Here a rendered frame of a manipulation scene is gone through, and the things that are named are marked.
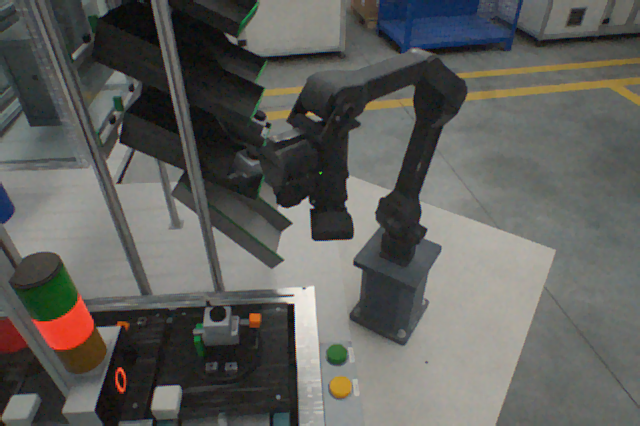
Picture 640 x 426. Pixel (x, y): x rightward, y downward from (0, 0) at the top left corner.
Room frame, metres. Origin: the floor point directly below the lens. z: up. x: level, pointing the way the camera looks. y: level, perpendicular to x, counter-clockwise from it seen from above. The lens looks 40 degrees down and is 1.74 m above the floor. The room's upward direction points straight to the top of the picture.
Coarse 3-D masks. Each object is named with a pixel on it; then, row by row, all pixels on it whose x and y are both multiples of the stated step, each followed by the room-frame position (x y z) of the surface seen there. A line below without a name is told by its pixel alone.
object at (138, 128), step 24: (144, 96) 0.82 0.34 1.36; (168, 96) 0.86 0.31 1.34; (144, 120) 0.74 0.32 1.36; (168, 120) 0.86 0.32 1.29; (192, 120) 0.86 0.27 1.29; (216, 120) 0.85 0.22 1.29; (144, 144) 0.74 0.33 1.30; (168, 144) 0.73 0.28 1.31; (216, 144) 0.84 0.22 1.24; (240, 144) 0.85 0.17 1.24; (216, 168) 0.77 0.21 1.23; (240, 192) 0.72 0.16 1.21
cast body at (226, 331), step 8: (208, 312) 0.52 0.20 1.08; (216, 312) 0.51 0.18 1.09; (224, 312) 0.51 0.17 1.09; (208, 320) 0.50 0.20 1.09; (216, 320) 0.50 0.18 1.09; (224, 320) 0.50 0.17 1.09; (232, 320) 0.52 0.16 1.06; (200, 328) 0.51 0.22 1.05; (208, 328) 0.49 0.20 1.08; (216, 328) 0.49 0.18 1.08; (224, 328) 0.49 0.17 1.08; (232, 328) 0.50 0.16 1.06; (208, 336) 0.49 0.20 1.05; (216, 336) 0.49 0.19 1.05; (224, 336) 0.49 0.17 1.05; (232, 336) 0.49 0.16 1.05; (208, 344) 0.49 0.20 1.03; (216, 344) 0.49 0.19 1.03; (224, 344) 0.49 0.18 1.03; (232, 344) 0.49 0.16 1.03
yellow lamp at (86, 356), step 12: (96, 336) 0.31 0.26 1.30; (72, 348) 0.29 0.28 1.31; (84, 348) 0.30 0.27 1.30; (96, 348) 0.31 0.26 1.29; (60, 360) 0.29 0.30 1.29; (72, 360) 0.29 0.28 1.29; (84, 360) 0.29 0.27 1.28; (96, 360) 0.30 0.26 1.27; (72, 372) 0.29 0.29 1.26; (84, 372) 0.29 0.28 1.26
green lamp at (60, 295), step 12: (60, 276) 0.31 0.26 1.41; (36, 288) 0.29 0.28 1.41; (48, 288) 0.30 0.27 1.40; (60, 288) 0.30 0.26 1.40; (72, 288) 0.32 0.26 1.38; (24, 300) 0.29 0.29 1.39; (36, 300) 0.29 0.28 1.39; (48, 300) 0.29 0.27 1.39; (60, 300) 0.30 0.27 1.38; (72, 300) 0.31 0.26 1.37; (36, 312) 0.29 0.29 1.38; (48, 312) 0.29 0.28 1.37; (60, 312) 0.29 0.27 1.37
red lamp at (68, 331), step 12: (72, 312) 0.30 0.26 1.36; (84, 312) 0.32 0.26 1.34; (36, 324) 0.29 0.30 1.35; (48, 324) 0.29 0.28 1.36; (60, 324) 0.29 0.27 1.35; (72, 324) 0.30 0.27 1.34; (84, 324) 0.31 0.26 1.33; (48, 336) 0.29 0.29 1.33; (60, 336) 0.29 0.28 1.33; (72, 336) 0.29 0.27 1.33; (84, 336) 0.30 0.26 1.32; (60, 348) 0.29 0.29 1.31
